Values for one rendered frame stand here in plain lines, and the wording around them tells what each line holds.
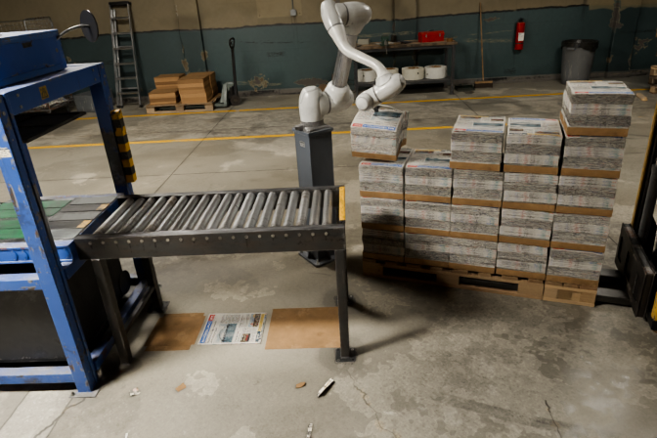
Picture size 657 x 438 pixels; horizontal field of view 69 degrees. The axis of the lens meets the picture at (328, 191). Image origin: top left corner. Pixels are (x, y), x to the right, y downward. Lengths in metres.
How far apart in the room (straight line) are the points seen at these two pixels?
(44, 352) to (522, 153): 2.79
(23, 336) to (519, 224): 2.79
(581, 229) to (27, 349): 3.09
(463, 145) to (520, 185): 0.40
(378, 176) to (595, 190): 1.22
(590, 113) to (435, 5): 6.93
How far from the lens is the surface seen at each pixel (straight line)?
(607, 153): 2.94
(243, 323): 3.09
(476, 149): 2.90
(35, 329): 2.96
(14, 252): 2.82
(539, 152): 2.90
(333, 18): 2.90
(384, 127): 2.90
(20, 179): 2.41
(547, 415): 2.63
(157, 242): 2.51
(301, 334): 2.94
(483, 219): 3.05
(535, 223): 3.07
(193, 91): 8.87
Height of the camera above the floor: 1.86
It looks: 23 degrees down
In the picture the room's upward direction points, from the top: 4 degrees counter-clockwise
